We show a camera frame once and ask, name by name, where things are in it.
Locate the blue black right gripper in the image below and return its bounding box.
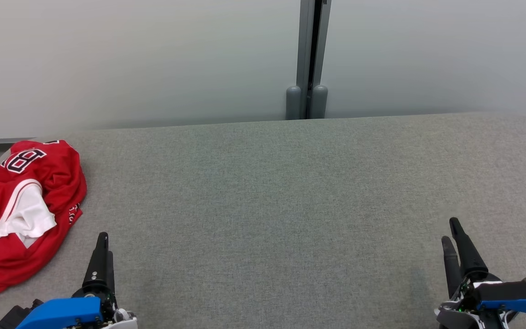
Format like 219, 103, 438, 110
442, 218, 526, 329

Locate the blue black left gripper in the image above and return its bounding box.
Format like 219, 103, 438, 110
16, 232, 118, 329

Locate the red Bulls 23 jersey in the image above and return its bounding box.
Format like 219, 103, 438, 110
0, 139, 88, 242

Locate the grey cylindrical post foot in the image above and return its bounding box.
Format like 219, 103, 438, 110
286, 85, 302, 121
311, 85, 328, 120

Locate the grey partition post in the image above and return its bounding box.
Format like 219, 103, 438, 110
296, 0, 332, 120

